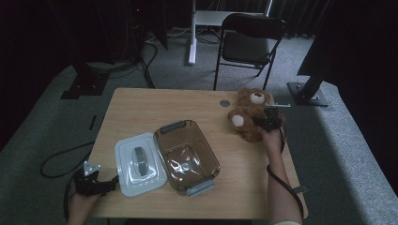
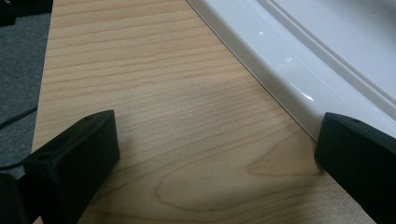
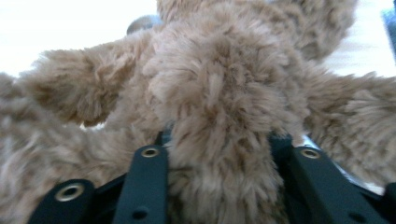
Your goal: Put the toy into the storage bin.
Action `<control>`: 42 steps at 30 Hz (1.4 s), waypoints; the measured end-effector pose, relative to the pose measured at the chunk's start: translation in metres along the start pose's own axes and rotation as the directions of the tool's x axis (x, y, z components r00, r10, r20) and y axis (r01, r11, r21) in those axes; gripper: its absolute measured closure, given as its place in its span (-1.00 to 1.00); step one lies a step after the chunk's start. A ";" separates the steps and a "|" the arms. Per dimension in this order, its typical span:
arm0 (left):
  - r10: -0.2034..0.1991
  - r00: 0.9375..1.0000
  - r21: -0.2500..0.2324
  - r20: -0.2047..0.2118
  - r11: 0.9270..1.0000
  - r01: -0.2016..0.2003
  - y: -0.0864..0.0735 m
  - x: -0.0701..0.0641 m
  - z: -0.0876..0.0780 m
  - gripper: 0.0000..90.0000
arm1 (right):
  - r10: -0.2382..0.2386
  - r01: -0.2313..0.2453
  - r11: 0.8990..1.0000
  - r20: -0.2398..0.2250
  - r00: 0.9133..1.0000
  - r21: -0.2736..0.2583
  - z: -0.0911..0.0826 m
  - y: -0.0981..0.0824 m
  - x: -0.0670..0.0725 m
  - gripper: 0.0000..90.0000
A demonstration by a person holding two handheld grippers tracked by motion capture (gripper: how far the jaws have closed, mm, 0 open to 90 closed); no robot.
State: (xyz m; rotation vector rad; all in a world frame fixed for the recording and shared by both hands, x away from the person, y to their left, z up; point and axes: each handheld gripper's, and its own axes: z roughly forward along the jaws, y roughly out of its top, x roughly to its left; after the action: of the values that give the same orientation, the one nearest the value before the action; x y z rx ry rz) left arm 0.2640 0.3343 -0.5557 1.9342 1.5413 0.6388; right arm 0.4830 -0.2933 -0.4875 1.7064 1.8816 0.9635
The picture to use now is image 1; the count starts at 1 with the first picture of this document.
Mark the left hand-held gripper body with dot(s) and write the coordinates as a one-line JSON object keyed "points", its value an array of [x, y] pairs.
{"points": [[87, 186]]}

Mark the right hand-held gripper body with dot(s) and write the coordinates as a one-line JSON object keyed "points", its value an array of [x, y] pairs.
{"points": [[271, 122]]}

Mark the brown teddy bear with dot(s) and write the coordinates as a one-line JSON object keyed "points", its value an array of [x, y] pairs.
{"points": [[245, 125]]}

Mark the white storage box lid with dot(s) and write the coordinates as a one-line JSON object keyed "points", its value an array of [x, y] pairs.
{"points": [[140, 165]]}

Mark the transparent brown storage box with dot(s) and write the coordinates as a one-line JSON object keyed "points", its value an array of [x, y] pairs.
{"points": [[187, 156]]}

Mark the person's right hand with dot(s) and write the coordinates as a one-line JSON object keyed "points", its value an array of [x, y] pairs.
{"points": [[272, 142]]}

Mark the person's left hand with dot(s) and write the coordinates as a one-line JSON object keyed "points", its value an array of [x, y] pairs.
{"points": [[81, 206]]}

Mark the grey round table grommet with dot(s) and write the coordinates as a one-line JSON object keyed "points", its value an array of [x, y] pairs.
{"points": [[224, 103]]}

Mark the black metal stand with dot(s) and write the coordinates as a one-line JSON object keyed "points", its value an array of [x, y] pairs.
{"points": [[308, 95], [86, 82]]}

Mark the black strip on floor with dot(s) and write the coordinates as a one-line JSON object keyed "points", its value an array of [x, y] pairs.
{"points": [[93, 122]]}

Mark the grey tape piece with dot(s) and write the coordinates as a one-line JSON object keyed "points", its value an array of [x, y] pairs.
{"points": [[301, 189]]}

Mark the black folding chair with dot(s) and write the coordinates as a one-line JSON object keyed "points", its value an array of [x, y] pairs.
{"points": [[247, 47]]}

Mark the dark curtain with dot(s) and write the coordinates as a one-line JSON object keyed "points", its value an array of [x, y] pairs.
{"points": [[297, 18]]}

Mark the white desk frame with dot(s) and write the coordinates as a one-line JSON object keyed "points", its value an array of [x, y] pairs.
{"points": [[192, 47]]}

